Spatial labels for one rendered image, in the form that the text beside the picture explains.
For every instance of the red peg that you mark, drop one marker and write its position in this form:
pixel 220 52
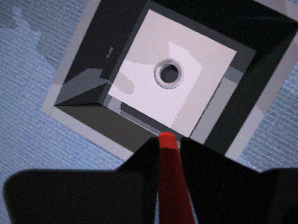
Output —
pixel 173 200

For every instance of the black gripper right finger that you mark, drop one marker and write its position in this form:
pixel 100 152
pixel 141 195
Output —
pixel 223 191

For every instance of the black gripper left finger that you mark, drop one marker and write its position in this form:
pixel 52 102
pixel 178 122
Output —
pixel 126 195

